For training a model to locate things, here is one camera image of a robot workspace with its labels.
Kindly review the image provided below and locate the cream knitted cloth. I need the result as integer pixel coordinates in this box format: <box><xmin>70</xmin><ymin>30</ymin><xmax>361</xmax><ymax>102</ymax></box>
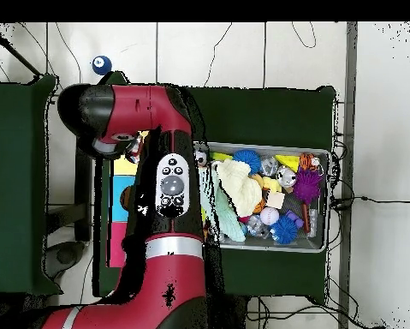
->
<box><xmin>217</xmin><ymin>158</ymin><xmax>263</xmax><ymax>218</ymax></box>

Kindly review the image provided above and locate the mint green knitted cloth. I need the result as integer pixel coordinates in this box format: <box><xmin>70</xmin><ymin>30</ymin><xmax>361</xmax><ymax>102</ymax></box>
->
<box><xmin>199</xmin><ymin>165</ymin><xmax>247</xmax><ymax>242</ymax></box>

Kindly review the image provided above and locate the white cloth with colourful spots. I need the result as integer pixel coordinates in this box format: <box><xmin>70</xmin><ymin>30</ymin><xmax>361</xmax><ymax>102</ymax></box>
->
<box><xmin>125</xmin><ymin>135</ymin><xmax>146</xmax><ymax>165</ymax></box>

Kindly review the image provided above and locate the wooden box with three holes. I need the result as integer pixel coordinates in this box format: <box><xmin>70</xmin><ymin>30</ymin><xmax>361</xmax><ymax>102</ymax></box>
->
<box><xmin>106</xmin><ymin>131</ymin><xmax>149</xmax><ymax>268</ymax></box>

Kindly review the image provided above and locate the metal mesh bin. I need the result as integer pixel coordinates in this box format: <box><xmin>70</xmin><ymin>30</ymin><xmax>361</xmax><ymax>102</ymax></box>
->
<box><xmin>195</xmin><ymin>141</ymin><xmax>331</xmax><ymax>254</ymax></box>

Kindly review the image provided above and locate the blue spiky ball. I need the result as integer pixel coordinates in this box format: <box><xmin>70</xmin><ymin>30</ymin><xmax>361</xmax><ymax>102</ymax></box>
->
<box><xmin>232</xmin><ymin>149</ymin><xmax>262</xmax><ymax>174</ymax></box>
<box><xmin>269</xmin><ymin>215</ymin><xmax>299</xmax><ymax>245</ymax></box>

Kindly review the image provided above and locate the white baseball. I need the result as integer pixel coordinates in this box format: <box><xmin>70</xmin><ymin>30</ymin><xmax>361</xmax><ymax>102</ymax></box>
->
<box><xmin>259</xmin><ymin>206</ymin><xmax>280</xmax><ymax>226</ymax></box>

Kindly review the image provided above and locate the dark green tablecloth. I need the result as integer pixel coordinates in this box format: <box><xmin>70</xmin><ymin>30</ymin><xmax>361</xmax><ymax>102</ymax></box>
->
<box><xmin>92</xmin><ymin>70</ymin><xmax>337</xmax><ymax>304</ymax></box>

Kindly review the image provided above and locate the purple spiky ball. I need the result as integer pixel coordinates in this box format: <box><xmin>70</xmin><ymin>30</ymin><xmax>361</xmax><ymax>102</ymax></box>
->
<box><xmin>292</xmin><ymin>167</ymin><xmax>324</xmax><ymax>205</ymax></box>

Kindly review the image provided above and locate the orange striped tiger plush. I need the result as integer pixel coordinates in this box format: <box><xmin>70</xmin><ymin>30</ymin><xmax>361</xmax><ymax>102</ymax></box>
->
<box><xmin>298</xmin><ymin>153</ymin><xmax>324</xmax><ymax>172</ymax></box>

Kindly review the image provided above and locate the dark blue ball white spot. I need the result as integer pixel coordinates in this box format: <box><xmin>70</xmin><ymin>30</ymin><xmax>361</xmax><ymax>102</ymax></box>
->
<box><xmin>91</xmin><ymin>55</ymin><xmax>113</xmax><ymax>76</ymax></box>

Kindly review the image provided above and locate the dark green side table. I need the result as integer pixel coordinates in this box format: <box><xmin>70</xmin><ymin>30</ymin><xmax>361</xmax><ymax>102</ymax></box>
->
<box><xmin>0</xmin><ymin>75</ymin><xmax>61</xmax><ymax>296</ymax></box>

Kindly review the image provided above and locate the grey metal rail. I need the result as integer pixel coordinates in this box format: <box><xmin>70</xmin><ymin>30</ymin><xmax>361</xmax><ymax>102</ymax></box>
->
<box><xmin>337</xmin><ymin>21</ymin><xmax>359</xmax><ymax>329</ymax></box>

